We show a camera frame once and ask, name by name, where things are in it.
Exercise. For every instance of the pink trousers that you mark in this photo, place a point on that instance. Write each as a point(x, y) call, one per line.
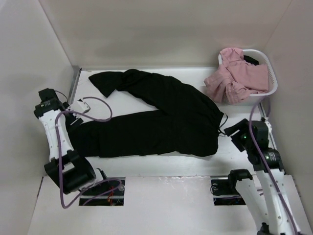
point(237, 77)

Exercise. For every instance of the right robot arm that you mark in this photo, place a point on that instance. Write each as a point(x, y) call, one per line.
point(269, 206)

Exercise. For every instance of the black trousers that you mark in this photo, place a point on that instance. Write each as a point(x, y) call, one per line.
point(184, 120)

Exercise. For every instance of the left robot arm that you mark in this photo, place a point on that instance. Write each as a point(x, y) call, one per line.
point(66, 168)

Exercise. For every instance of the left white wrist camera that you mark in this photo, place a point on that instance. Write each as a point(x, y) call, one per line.
point(79, 106)

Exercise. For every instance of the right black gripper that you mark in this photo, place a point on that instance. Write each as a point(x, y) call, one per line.
point(241, 126)

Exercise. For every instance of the left aluminium rail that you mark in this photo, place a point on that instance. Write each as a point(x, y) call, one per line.
point(74, 83)

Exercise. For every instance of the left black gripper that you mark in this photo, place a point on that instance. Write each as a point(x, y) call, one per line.
point(75, 121)

